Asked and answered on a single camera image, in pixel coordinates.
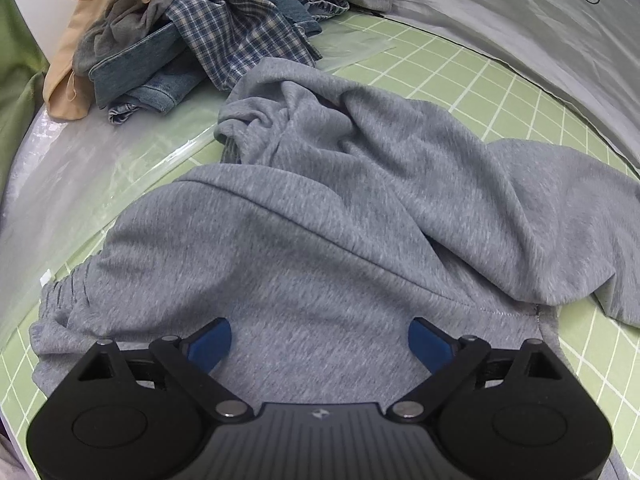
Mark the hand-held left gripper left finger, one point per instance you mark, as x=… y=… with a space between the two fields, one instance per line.
x=214 y=344

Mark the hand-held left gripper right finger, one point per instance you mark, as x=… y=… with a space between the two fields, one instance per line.
x=425 y=342

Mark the grey sweatshirt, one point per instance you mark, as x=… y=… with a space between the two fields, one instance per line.
x=320 y=220

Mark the pile of mixed clothes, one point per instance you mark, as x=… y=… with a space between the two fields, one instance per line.
x=145 y=80

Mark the clear plastic sheet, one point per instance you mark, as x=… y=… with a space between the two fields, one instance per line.
x=75 y=160

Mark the clear plastic bag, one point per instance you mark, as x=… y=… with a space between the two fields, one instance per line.
x=350 y=52

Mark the blue plaid shirt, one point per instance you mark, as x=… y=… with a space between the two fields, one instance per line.
x=240 y=30

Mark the plain green cloth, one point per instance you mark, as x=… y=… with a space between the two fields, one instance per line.
x=17 y=85

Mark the grey printed quilt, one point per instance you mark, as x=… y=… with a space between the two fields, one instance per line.
x=500 y=20

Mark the thin dark grey shirt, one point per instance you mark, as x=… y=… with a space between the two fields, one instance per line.
x=117 y=22

